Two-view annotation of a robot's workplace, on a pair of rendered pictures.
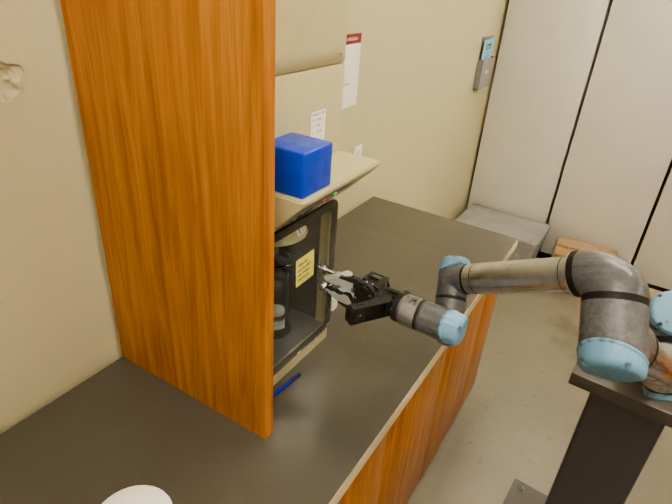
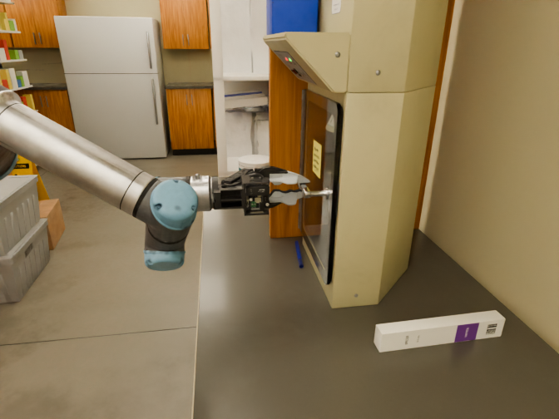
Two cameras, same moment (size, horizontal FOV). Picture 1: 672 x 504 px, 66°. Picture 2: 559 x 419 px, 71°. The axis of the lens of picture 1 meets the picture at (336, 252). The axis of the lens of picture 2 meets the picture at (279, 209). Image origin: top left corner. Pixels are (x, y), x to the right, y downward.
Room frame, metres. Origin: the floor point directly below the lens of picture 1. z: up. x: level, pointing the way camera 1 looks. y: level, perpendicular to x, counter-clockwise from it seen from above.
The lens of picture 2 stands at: (1.71, -0.55, 1.49)
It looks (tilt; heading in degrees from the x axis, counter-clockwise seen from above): 23 degrees down; 141
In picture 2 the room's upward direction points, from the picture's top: straight up
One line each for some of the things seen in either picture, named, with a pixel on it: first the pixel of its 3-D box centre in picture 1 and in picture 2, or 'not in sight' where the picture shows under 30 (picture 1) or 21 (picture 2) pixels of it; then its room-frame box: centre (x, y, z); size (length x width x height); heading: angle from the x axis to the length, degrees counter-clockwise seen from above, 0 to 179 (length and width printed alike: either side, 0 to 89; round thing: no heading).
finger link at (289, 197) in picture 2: (342, 290); (289, 199); (1.10, -0.02, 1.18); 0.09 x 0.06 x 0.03; 60
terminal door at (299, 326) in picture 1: (299, 290); (316, 181); (1.07, 0.08, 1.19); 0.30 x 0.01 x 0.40; 150
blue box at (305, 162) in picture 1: (296, 164); (291, 13); (0.96, 0.09, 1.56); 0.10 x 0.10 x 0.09; 60
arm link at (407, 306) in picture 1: (409, 309); (202, 192); (1.01, -0.18, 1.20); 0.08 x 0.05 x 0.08; 150
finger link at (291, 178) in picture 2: (343, 276); (290, 180); (1.10, -0.02, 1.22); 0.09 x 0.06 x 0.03; 60
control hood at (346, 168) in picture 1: (322, 194); (299, 60); (1.05, 0.04, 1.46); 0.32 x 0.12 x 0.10; 150
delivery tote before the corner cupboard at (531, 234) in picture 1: (497, 242); not in sight; (3.46, -1.20, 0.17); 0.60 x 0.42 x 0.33; 58
